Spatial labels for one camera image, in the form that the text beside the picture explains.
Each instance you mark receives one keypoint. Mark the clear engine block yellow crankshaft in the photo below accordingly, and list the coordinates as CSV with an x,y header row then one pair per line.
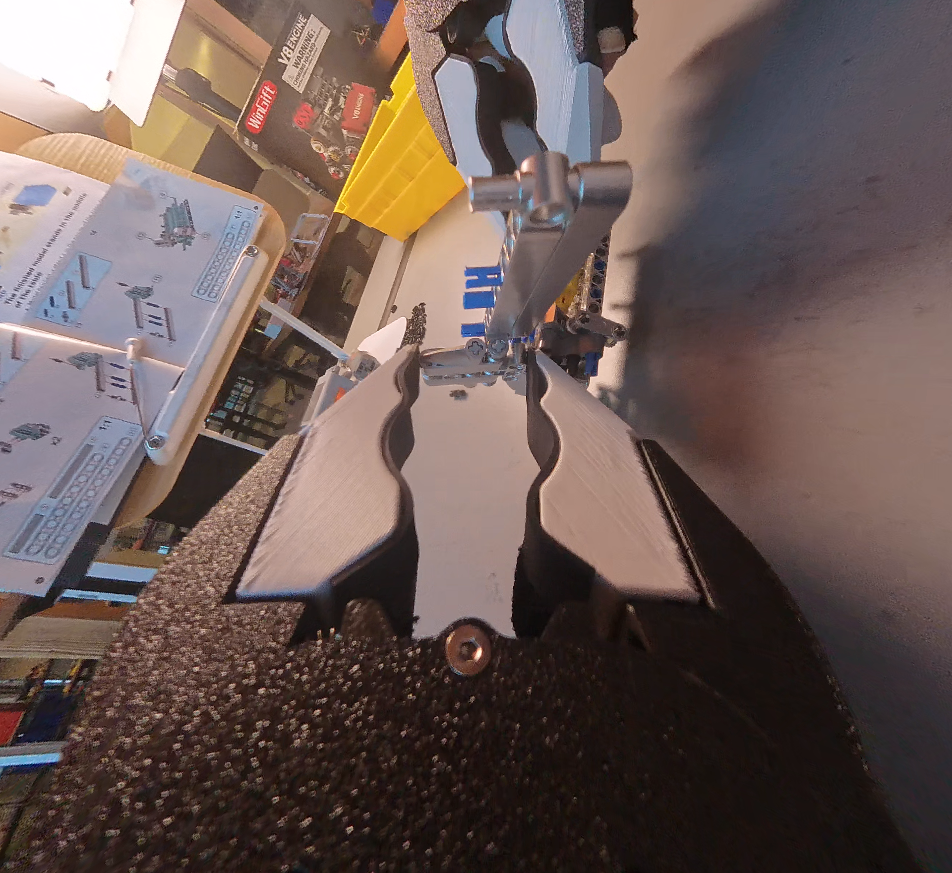
x,y
595,278

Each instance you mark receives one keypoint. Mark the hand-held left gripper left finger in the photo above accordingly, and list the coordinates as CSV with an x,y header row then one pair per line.
x,y
327,508

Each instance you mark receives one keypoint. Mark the printed instruction sheet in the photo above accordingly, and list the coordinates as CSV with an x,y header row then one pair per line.
x,y
111,255

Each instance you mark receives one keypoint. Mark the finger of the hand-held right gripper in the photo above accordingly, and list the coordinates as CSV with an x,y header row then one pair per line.
x,y
558,54
461,114

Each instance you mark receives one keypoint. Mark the white studio light panel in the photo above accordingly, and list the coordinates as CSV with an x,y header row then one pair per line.
x,y
67,10

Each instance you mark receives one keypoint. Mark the grey beam with motor block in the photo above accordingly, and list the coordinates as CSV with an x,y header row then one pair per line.
x,y
550,248

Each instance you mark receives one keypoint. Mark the pile of black pins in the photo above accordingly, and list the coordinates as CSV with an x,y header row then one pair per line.
x,y
418,322

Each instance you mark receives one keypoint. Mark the nested yellow empty bins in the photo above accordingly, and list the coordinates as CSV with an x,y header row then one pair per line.
x,y
401,166

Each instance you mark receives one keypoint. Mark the person's right hand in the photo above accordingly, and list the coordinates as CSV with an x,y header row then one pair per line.
x,y
610,40

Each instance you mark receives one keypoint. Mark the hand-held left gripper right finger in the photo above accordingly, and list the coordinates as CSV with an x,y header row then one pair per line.
x,y
617,516

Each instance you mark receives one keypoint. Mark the black engine kit box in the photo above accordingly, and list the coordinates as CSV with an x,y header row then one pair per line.
x,y
312,92

